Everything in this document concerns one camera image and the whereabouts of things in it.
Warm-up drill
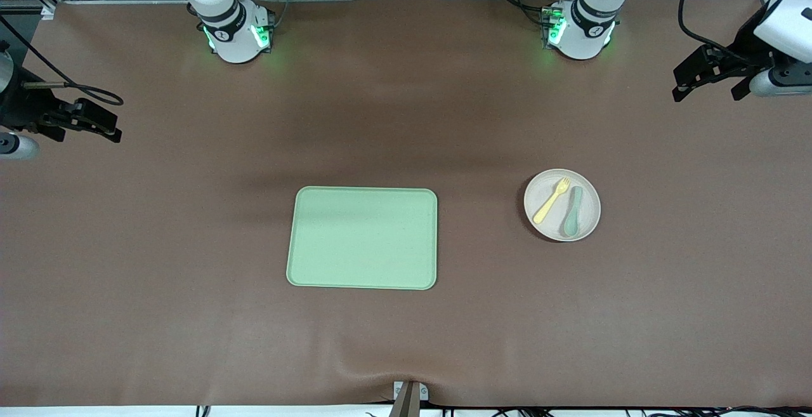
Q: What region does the beige round plate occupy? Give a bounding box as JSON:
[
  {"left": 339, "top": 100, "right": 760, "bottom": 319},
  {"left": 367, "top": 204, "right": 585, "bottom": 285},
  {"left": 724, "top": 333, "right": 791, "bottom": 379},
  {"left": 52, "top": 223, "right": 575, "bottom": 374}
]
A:
[{"left": 524, "top": 169, "right": 601, "bottom": 242}]

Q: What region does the yellow plastic fork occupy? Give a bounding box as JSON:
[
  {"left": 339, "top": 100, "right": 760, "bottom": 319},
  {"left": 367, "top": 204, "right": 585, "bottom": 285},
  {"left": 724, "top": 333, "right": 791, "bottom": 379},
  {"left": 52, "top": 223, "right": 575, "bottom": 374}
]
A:
[{"left": 533, "top": 178, "right": 571, "bottom": 225}]

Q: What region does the brown table cover mat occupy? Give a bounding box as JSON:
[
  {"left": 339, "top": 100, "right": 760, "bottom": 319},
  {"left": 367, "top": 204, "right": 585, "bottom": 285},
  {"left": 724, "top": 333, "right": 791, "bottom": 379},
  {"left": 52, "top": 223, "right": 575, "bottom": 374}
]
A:
[{"left": 0, "top": 0, "right": 812, "bottom": 408}]

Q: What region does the green plastic spoon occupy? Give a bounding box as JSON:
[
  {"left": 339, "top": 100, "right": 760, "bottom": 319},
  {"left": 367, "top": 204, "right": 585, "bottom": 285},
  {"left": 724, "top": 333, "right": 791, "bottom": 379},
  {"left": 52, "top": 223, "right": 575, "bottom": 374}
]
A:
[{"left": 563, "top": 186, "right": 584, "bottom": 238}]

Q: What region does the light green rectangular tray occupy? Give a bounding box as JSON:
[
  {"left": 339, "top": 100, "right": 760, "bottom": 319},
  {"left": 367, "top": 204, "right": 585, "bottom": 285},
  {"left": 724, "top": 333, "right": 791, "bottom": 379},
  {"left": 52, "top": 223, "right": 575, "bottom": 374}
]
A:
[{"left": 286, "top": 187, "right": 438, "bottom": 291}]

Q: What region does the grey metal table clamp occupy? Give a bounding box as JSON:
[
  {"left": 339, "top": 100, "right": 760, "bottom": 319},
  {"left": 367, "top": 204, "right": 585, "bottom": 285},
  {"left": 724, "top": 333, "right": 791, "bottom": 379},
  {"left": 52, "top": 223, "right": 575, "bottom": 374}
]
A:
[{"left": 392, "top": 380, "right": 429, "bottom": 417}]

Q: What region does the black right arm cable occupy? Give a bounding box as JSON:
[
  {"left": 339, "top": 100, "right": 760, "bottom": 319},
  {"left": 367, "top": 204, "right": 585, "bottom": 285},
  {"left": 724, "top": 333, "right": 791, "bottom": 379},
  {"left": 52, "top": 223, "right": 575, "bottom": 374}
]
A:
[{"left": 0, "top": 16, "right": 124, "bottom": 107}]

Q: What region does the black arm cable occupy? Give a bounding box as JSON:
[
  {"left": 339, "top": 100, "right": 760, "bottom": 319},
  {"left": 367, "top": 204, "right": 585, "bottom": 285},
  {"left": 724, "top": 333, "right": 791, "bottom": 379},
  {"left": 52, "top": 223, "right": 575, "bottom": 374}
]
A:
[
  {"left": 0, "top": 16, "right": 124, "bottom": 107},
  {"left": 678, "top": 0, "right": 771, "bottom": 69}
]

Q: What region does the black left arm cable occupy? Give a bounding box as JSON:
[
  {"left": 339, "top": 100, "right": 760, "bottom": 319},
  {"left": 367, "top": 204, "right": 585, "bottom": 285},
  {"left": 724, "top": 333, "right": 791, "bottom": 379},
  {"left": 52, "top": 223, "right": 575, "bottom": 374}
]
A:
[{"left": 678, "top": 0, "right": 771, "bottom": 69}]

